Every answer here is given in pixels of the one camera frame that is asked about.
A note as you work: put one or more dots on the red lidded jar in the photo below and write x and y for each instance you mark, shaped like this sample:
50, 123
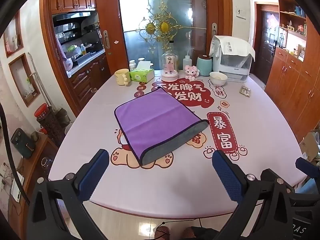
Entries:
42, 112

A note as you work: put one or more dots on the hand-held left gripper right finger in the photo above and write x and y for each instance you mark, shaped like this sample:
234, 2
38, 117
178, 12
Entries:
226, 175

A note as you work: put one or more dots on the white cloth cover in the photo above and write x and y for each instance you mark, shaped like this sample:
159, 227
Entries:
236, 46

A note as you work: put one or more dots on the glass dome with pink flower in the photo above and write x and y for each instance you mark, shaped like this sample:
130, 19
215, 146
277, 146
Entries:
169, 66

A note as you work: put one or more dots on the dark wooden door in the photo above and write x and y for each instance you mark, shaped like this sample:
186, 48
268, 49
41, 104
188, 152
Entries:
268, 35

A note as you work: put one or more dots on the white countertop appliance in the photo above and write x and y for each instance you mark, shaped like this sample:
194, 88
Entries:
235, 66

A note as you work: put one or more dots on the green tissue box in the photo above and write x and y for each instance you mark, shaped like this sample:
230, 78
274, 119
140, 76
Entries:
142, 75

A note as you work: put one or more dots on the wooden side table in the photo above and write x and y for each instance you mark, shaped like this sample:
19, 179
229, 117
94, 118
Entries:
27, 170

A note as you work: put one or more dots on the person's own foot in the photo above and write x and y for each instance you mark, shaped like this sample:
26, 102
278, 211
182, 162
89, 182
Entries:
188, 233
162, 232

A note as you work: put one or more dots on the white power strip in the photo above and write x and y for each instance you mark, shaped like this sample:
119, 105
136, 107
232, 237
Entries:
17, 188

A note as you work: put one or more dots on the glass door with gold ornament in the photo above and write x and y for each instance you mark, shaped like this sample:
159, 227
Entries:
163, 25

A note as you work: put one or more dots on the white squeeze bottle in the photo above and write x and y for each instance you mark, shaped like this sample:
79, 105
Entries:
187, 62

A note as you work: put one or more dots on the wooden shelf cabinet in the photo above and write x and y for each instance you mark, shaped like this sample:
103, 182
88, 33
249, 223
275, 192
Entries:
297, 85

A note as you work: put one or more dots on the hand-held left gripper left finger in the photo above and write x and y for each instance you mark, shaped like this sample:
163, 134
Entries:
93, 175

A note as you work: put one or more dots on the white pill bottle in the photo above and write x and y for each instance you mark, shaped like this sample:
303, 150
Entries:
132, 65

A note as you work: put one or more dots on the dark green air fryer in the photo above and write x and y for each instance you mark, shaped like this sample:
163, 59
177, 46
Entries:
21, 142

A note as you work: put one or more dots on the white bowl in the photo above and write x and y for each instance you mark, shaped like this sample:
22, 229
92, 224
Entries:
218, 78

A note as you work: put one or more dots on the wooden kitchen cabinet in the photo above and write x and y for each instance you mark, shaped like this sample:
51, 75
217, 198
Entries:
75, 5

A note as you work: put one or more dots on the teal canister with brown lid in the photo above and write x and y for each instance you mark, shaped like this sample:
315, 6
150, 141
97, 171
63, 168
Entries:
204, 66

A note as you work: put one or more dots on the yellow mug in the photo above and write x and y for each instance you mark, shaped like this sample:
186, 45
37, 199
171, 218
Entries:
122, 77

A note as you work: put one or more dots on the white wall switch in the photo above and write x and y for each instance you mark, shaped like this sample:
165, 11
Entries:
241, 11

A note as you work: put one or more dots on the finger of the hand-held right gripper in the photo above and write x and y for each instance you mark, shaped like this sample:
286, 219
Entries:
308, 167

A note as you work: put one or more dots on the pill blister pack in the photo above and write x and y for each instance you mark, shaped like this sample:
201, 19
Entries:
245, 91

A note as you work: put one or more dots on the purple and grey towel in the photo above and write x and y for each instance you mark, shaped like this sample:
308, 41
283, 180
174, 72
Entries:
155, 121

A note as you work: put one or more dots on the cardboard box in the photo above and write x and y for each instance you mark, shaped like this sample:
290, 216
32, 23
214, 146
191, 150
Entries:
310, 145

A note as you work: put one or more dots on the white cup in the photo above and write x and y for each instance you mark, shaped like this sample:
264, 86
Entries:
141, 60

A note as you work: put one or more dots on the pink plush toy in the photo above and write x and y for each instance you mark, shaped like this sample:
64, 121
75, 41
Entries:
191, 71

